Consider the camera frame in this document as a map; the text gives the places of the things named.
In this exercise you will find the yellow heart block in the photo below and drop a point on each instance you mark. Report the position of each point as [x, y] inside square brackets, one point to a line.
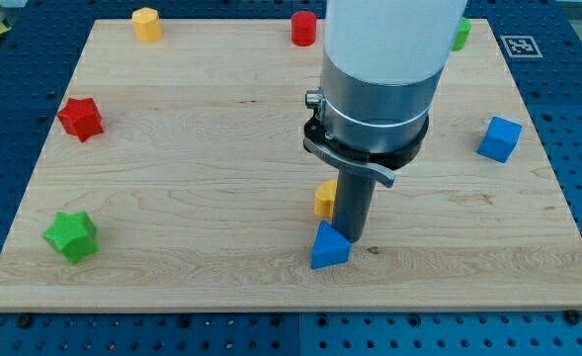
[324, 198]

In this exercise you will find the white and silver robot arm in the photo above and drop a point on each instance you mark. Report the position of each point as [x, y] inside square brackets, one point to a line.
[382, 61]

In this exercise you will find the blue cube block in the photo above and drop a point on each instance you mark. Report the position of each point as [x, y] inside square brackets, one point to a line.
[500, 139]

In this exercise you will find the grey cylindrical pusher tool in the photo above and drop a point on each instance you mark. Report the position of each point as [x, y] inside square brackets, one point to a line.
[352, 203]

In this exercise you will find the blue triangle block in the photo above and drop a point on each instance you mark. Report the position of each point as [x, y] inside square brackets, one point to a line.
[330, 247]

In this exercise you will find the wooden board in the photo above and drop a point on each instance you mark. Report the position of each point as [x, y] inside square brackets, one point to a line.
[202, 194]

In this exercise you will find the red cylinder block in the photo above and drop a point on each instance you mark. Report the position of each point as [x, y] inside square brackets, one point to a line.
[303, 28]

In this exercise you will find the yellow hexagon block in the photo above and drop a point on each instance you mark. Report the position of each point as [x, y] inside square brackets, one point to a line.
[146, 24]

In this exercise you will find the red star block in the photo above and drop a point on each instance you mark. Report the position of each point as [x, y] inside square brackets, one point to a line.
[81, 117]

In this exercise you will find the green star block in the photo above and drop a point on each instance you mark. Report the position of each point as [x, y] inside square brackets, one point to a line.
[72, 235]

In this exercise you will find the fiducial marker tag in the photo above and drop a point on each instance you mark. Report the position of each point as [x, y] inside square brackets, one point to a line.
[518, 46]

